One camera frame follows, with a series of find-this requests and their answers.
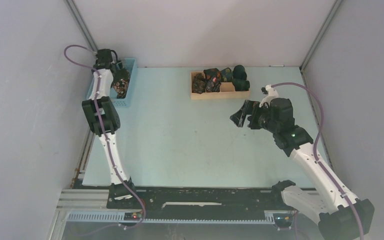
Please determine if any blue plastic basket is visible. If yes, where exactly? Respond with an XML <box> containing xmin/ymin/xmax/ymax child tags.
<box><xmin>86</xmin><ymin>51</ymin><xmax>138</xmax><ymax>107</ymax></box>

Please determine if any rolled red floral tie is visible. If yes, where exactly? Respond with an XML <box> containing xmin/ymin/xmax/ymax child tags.
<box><xmin>203</xmin><ymin>68</ymin><xmax>221</xmax><ymax>93</ymax></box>

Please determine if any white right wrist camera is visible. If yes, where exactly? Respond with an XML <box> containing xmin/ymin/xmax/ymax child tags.
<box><xmin>259</xmin><ymin>84</ymin><xmax>279</xmax><ymax>108</ymax></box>

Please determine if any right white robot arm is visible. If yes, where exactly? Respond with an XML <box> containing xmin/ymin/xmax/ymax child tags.
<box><xmin>230</xmin><ymin>98</ymin><xmax>375</xmax><ymax>240</ymax></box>

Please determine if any wooden tray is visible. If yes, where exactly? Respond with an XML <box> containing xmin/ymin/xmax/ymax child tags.
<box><xmin>190</xmin><ymin>71</ymin><xmax>251</xmax><ymax>101</ymax></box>

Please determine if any rose patterned necktie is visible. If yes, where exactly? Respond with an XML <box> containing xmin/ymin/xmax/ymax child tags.
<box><xmin>111</xmin><ymin>69</ymin><xmax>130</xmax><ymax>99</ymax></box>

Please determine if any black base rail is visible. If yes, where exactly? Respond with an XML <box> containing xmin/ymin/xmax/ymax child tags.
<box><xmin>106</xmin><ymin>186</ymin><xmax>296</xmax><ymax>222</ymax></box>

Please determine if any rolled dark paisley tie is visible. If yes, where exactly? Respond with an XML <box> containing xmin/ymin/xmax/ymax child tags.
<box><xmin>191</xmin><ymin>73</ymin><xmax>206</xmax><ymax>94</ymax></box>

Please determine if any rolled green patterned tie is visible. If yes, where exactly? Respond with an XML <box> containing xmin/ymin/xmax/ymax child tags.
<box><xmin>220</xmin><ymin>67</ymin><xmax>233</xmax><ymax>82</ymax></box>

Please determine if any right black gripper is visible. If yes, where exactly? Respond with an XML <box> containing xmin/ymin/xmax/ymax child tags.
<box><xmin>230</xmin><ymin>99</ymin><xmax>279</xmax><ymax>134</ymax></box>

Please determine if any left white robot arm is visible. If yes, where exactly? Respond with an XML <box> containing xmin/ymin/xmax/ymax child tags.
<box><xmin>81</xmin><ymin>48</ymin><xmax>138</xmax><ymax>208</ymax></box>

